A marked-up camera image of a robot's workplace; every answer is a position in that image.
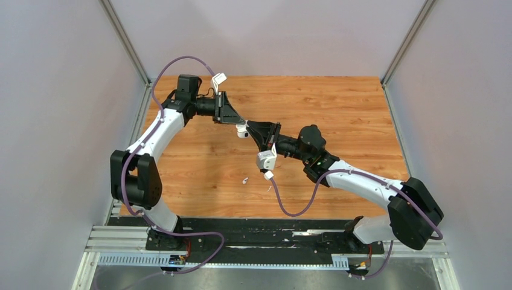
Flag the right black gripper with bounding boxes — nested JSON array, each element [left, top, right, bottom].
[[247, 122, 311, 163]]

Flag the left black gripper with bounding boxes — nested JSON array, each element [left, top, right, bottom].
[[191, 91, 245, 125]]

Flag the white earbud charging case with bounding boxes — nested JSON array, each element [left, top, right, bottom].
[[235, 124, 250, 138]]

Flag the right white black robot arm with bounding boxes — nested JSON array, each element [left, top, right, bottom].
[[237, 121, 444, 253]]

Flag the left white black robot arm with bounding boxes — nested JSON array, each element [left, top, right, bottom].
[[110, 72, 249, 250]]

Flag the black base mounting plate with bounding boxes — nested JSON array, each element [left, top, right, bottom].
[[108, 216, 389, 266]]

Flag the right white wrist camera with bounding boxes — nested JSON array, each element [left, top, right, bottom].
[[256, 143, 278, 172]]

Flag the white slotted cable duct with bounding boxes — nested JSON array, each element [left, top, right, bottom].
[[97, 253, 350, 271]]

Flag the left aluminium corner post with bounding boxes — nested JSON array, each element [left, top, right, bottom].
[[99, 0, 151, 87]]

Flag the aluminium corner post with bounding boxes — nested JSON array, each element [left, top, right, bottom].
[[380, 0, 437, 88], [99, 0, 151, 87]]

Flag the aluminium frame rail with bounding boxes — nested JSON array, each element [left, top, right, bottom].
[[86, 226, 449, 259]]

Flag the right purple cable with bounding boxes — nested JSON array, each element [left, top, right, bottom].
[[264, 168, 444, 280]]

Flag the right aluminium corner post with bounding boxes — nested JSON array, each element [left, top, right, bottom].
[[380, 0, 437, 88]]

